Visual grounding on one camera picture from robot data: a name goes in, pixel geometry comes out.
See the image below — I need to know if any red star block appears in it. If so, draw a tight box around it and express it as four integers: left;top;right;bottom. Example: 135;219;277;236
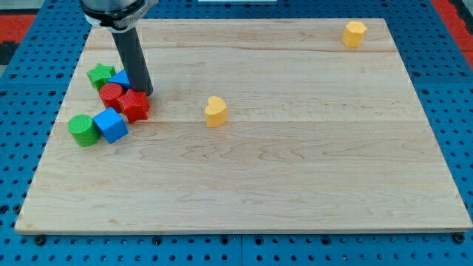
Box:
117;89;150;123

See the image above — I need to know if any blue triangle block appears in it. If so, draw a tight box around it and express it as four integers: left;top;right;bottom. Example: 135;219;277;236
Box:
108;69;131;90

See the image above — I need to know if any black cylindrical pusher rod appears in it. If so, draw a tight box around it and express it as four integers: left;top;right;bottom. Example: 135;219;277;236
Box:
112;28;154;96

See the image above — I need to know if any wooden board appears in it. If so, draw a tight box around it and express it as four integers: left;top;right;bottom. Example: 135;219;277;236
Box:
16;18;472;235

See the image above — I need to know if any green star block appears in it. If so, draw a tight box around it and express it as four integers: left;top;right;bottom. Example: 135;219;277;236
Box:
86;63;116;91

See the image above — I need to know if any blue cube block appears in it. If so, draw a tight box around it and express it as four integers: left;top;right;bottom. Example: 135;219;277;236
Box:
92;107;129;143

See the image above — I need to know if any red cylinder block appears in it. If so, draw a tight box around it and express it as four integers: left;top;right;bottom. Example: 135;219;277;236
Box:
99;83;123;113

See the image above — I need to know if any green cylinder block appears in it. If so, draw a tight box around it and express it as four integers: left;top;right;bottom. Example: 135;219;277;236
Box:
67;115;100;147

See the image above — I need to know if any yellow heart block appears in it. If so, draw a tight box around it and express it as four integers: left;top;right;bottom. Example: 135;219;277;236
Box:
205;96;228;128

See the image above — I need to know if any yellow hexagon block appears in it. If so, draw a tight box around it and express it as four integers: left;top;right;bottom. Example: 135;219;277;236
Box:
341;21;367;48

